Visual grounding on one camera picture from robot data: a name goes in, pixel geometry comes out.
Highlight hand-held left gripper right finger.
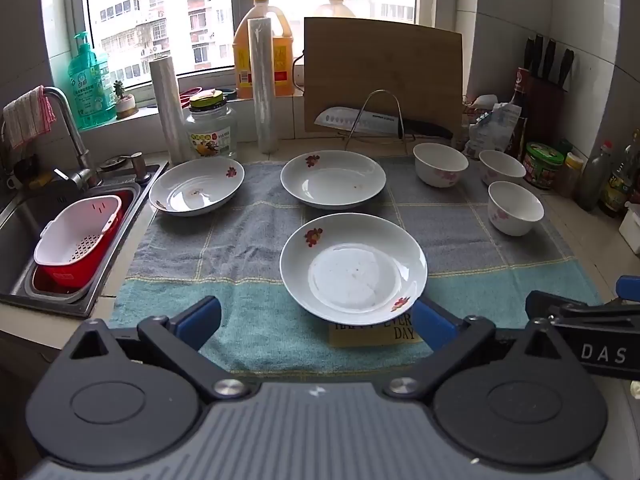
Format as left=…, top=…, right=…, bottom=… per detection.
left=382, top=296, right=582, bottom=404

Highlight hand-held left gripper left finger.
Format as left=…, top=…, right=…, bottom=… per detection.
left=64, top=296, right=251, bottom=404

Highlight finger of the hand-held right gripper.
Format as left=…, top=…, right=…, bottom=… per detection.
left=615, top=275, right=640, bottom=306
left=525, top=290, right=626, bottom=330

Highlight white floral plate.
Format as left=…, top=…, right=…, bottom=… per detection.
left=279, top=212, right=429, bottom=327
left=148, top=156, right=246, bottom=218
left=280, top=150, right=387, bottom=210

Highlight white bowl pink flowers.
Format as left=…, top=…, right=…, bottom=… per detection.
left=478, top=149, right=527, bottom=186
left=488, top=180, right=545, bottom=237
left=413, top=142, right=470, bottom=188

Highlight white plastic container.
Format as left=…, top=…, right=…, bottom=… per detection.
left=618, top=207, right=640, bottom=256

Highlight grey teal checked towel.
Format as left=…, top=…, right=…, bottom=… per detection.
left=109, top=157, right=606, bottom=376

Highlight yellow label sauce bottle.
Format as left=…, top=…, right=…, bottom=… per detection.
left=600, top=130, right=640, bottom=218

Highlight glass oil bottle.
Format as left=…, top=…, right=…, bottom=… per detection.
left=577, top=141, right=613, bottom=211

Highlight yellow lid jar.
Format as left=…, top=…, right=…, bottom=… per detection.
left=555, top=152, right=585, bottom=198

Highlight white and red colander basket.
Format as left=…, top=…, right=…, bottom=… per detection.
left=37, top=200, right=126, bottom=288

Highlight green lid sauce jar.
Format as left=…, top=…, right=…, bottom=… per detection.
left=522, top=142, right=565, bottom=190

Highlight brown sink dispenser cap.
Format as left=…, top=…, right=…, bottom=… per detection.
left=129, top=151, right=151, bottom=184

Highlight glass jar green lid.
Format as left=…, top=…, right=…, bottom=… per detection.
left=185, top=89, right=239, bottom=161

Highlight blue white seasoning bag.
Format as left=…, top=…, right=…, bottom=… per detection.
left=462, top=102, right=523, bottom=161

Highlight brown knife block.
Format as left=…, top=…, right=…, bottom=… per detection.
left=522, top=72, right=568, bottom=143

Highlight dark soy sauce bottle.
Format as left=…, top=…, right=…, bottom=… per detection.
left=510, top=66, right=531, bottom=158

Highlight plastic wrap roll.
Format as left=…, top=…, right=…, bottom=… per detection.
left=149, top=56, right=190, bottom=163
left=247, top=17, right=281, bottom=155

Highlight stainless steel sink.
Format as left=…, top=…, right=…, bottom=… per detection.
left=0, top=160, right=170, bottom=318

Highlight small potted plant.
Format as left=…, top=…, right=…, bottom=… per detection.
left=112, top=80, right=139, bottom=120

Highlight metal faucet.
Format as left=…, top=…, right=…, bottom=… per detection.
left=42, top=86, right=101, bottom=188

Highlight green dish soap bottle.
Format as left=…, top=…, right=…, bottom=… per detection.
left=67, top=31, right=117, bottom=130

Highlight pink white dishcloth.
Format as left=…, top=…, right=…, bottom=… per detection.
left=1, top=85, right=57, bottom=150

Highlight bamboo cutting board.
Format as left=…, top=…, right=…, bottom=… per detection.
left=292, top=16, right=464, bottom=138

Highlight orange cooking oil bottle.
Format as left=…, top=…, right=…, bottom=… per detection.
left=232, top=0, right=296, bottom=99
left=314, top=0, right=357, bottom=19

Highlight window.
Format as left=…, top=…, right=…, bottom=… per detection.
left=65, top=0, right=436, bottom=81

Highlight steel kitchen knife black handle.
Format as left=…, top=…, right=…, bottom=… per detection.
left=314, top=106, right=453, bottom=140

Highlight metal wire rack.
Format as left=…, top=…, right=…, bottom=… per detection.
left=336, top=89, right=416, bottom=151

